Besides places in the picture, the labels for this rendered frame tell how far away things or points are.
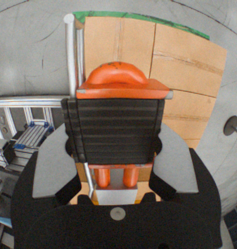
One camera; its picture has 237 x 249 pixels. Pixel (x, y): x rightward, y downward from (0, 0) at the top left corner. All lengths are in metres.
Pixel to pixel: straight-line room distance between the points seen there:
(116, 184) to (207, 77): 0.94
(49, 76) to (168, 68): 1.15
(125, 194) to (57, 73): 1.35
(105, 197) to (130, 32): 0.76
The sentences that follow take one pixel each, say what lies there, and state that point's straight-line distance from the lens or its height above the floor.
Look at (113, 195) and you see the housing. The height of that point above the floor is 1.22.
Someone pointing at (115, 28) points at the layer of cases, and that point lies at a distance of 0.78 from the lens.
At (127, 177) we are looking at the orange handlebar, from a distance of 0.18.
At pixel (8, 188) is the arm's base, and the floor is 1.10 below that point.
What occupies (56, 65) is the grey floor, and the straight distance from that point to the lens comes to 1.43.
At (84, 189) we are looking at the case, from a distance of 0.49.
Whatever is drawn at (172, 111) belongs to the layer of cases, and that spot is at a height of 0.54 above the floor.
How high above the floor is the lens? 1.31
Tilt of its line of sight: 59 degrees down
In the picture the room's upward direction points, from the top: 176 degrees clockwise
